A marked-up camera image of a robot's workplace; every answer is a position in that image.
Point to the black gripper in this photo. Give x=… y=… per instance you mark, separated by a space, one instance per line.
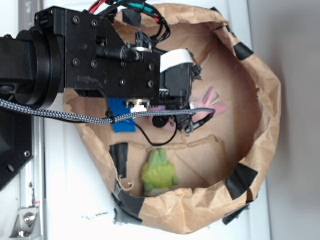
x=85 y=53

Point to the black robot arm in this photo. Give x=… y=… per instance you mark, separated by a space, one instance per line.
x=21 y=74

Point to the pink plush bunny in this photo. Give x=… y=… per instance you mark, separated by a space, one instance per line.
x=209 y=99

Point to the green plush toy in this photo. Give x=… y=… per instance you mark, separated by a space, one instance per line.
x=158 y=174

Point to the brown paper bag bin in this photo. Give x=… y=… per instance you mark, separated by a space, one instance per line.
x=221 y=166

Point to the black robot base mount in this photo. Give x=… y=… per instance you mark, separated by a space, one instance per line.
x=16 y=144

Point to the aluminium frame rail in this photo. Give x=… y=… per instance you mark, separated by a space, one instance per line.
x=32 y=175

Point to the silver corner bracket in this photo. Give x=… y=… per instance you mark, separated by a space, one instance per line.
x=27 y=225

